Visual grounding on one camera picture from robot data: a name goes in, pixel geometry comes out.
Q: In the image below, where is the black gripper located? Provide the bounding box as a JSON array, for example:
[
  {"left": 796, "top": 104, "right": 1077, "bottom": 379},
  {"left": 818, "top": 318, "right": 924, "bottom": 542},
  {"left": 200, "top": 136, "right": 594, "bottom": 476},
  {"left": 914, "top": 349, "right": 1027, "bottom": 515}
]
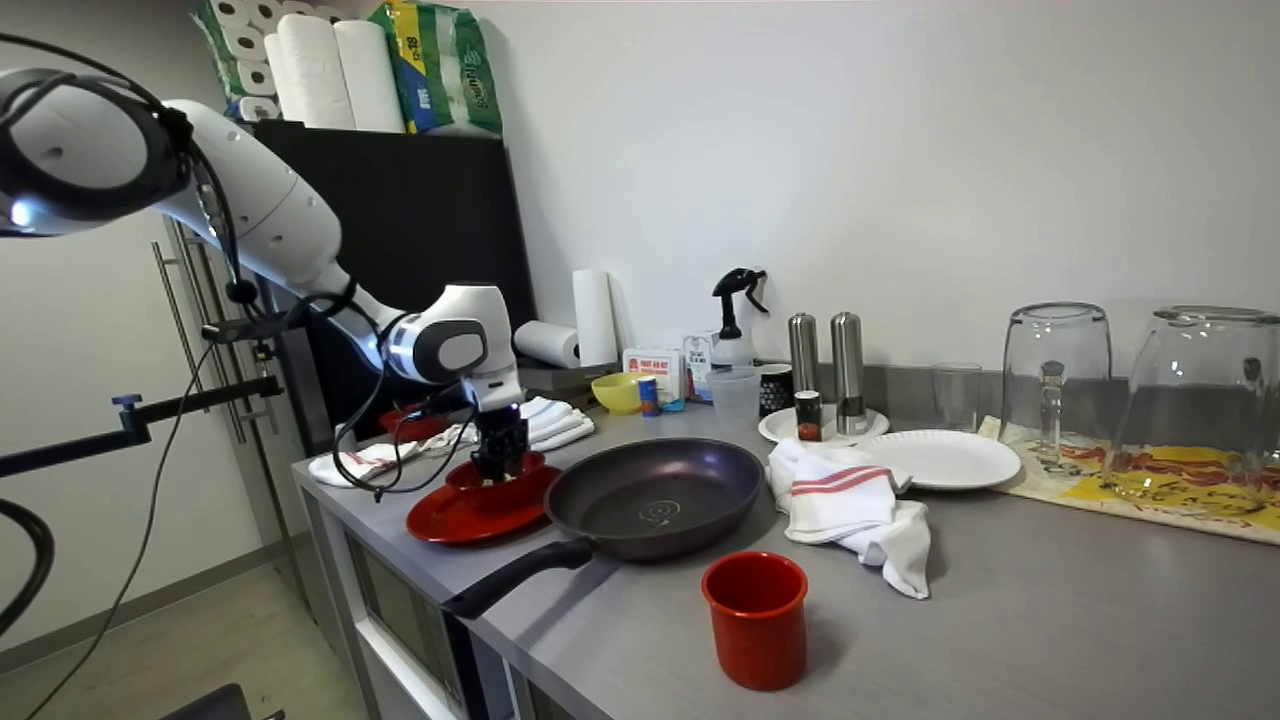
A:
[{"left": 468, "top": 405, "right": 529, "bottom": 486}]

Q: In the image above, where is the red bowl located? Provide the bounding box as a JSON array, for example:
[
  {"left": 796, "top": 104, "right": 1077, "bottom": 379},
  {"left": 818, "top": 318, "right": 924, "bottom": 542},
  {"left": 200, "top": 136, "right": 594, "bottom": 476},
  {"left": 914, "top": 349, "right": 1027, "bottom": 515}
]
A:
[{"left": 442, "top": 452, "right": 553, "bottom": 518}]

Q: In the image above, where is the yellow bowl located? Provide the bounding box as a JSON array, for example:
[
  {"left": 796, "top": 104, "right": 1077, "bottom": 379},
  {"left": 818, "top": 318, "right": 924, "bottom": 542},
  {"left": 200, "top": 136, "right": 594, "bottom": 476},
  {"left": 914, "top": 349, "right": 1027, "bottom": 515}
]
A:
[{"left": 587, "top": 367, "right": 647, "bottom": 414}]

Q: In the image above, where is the red plate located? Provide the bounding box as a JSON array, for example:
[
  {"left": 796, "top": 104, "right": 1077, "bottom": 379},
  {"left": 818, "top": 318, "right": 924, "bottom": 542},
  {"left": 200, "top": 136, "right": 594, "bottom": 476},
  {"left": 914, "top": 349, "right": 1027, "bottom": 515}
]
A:
[{"left": 405, "top": 455, "right": 564, "bottom": 550}]

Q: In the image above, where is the white towel blue stripe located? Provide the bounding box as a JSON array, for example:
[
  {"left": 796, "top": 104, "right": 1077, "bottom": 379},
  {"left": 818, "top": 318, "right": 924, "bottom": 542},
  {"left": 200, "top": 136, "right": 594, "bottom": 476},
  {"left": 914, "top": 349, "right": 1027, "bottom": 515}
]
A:
[{"left": 515, "top": 391, "right": 600, "bottom": 458}]

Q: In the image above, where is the small red container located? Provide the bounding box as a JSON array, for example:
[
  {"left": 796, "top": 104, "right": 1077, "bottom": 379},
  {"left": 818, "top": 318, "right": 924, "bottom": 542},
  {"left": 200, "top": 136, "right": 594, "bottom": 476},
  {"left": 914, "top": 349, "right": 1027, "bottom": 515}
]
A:
[{"left": 377, "top": 405, "right": 452, "bottom": 448}]

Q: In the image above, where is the grey tray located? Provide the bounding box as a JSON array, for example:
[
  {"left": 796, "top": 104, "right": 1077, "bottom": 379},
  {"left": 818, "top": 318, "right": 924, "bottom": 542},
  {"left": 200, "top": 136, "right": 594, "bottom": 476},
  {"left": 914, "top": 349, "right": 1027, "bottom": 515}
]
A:
[{"left": 515, "top": 351, "right": 622, "bottom": 405}]

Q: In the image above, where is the white paper towel roll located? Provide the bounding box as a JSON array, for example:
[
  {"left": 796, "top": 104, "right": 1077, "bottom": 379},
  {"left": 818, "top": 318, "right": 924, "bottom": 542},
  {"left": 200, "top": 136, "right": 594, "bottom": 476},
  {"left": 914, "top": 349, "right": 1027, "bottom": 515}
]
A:
[
  {"left": 572, "top": 262, "right": 620, "bottom": 373},
  {"left": 512, "top": 317, "right": 587, "bottom": 373}
]

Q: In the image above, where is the small white cloth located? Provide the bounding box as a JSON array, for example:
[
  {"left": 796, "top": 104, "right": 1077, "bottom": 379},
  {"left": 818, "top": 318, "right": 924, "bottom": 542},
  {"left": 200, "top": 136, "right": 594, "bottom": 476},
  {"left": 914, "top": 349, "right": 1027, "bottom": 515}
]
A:
[{"left": 307, "top": 436, "right": 442, "bottom": 493}]

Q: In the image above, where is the black frying pan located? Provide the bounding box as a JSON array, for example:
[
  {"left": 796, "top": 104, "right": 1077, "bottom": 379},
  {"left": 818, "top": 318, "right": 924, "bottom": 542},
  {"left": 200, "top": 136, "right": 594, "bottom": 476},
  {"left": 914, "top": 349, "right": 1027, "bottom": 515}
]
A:
[{"left": 439, "top": 436, "right": 772, "bottom": 623}]

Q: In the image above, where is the grey counter cabinet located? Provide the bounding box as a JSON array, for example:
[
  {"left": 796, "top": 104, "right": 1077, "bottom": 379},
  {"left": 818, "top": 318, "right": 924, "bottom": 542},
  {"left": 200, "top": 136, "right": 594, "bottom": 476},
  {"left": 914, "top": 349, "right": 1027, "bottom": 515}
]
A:
[{"left": 291, "top": 484, "right": 535, "bottom": 720}]

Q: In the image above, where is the white spray bottle black nozzle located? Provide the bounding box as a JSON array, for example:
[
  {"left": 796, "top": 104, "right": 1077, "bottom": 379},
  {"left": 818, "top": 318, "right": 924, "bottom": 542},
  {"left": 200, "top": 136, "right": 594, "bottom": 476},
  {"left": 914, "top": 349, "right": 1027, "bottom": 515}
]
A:
[{"left": 703, "top": 262, "right": 772, "bottom": 436}]

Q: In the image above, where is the black cabinet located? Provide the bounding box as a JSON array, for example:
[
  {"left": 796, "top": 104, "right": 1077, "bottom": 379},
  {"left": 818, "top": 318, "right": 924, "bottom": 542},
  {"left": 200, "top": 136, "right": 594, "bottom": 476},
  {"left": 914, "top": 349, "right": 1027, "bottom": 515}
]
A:
[{"left": 212, "top": 115, "right": 535, "bottom": 405}]

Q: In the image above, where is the small white plate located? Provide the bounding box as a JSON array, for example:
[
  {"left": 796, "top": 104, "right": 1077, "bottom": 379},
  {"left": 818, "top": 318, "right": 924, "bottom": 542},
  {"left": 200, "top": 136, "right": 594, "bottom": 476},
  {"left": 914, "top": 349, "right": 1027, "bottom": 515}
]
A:
[{"left": 755, "top": 398, "right": 892, "bottom": 448}]

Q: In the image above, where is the red cup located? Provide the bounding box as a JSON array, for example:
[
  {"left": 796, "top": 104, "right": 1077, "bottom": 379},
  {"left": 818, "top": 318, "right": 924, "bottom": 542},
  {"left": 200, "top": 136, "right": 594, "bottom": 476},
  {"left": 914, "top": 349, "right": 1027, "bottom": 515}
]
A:
[{"left": 699, "top": 547, "right": 811, "bottom": 695}]

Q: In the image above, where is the steel shaker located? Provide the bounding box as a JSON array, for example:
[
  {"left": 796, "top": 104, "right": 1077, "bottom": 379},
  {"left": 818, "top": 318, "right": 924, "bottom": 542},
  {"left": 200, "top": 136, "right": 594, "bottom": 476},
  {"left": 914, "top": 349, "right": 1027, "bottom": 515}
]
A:
[
  {"left": 827, "top": 306, "right": 873, "bottom": 439},
  {"left": 783, "top": 306, "right": 823, "bottom": 398}
]

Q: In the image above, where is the white towel red stripe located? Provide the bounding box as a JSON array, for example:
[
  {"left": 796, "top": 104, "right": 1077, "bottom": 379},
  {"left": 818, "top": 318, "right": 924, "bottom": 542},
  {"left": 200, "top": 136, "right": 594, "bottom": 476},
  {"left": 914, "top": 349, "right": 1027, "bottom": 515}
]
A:
[{"left": 761, "top": 436, "right": 937, "bottom": 605}]

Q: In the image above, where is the black base board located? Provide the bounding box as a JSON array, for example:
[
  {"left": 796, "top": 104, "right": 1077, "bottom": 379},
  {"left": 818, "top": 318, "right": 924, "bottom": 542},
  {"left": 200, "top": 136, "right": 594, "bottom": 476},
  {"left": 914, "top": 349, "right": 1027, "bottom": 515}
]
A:
[{"left": 154, "top": 679, "right": 291, "bottom": 720}]

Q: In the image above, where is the green plastic package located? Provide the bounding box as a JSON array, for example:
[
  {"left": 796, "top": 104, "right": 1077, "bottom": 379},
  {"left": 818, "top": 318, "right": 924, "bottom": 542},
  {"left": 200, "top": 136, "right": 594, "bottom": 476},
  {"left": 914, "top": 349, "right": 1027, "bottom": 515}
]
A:
[{"left": 367, "top": 0, "right": 509, "bottom": 138}]

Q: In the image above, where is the large white paper roll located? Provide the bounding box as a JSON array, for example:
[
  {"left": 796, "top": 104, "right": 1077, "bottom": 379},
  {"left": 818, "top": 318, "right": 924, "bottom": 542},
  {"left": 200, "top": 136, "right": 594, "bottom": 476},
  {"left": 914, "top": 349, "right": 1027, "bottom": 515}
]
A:
[
  {"left": 261, "top": 11, "right": 354, "bottom": 132},
  {"left": 330, "top": 15, "right": 407, "bottom": 136}
]

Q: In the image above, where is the black boom rod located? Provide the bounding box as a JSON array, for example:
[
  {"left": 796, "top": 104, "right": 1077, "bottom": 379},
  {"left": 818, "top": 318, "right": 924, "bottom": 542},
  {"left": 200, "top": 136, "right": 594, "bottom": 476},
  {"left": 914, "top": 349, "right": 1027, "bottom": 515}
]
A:
[{"left": 0, "top": 373, "right": 289, "bottom": 480}]

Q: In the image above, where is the large white plate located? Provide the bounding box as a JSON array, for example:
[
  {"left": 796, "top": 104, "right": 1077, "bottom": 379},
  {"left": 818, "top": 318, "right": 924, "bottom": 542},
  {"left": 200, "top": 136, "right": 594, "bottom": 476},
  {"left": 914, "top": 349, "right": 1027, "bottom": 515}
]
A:
[{"left": 851, "top": 428, "right": 1027, "bottom": 496}]

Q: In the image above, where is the toilet paper pack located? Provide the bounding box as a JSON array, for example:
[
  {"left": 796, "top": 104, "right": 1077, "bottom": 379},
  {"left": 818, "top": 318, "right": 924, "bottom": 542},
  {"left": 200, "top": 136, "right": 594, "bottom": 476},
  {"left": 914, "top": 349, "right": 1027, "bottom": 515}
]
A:
[{"left": 192, "top": 0, "right": 283, "bottom": 122}]

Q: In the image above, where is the upturned clear wine glass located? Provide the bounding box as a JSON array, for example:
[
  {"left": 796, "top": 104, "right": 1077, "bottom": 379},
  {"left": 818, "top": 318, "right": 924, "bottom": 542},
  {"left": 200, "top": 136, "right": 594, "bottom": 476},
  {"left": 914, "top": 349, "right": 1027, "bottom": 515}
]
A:
[
  {"left": 994, "top": 301, "right": 1116, "bottom": 480},
  {"left": 1111, "top": 302, "right": 1280, "bottom": 493}
]

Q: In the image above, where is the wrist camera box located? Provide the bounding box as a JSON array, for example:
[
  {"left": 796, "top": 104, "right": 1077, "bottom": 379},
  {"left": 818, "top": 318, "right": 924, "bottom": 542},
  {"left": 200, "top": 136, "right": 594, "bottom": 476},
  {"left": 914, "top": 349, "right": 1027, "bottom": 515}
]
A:
[{"left": 454, "top": 367, "right": 529, "bottom": 414}]

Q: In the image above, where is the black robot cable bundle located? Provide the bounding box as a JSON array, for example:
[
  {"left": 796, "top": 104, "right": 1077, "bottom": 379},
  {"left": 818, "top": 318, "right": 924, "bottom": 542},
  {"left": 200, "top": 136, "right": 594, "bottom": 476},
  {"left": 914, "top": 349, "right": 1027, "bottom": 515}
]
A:
[{"left": 323, "top": 285, "right": 473, "bottom": 505}]

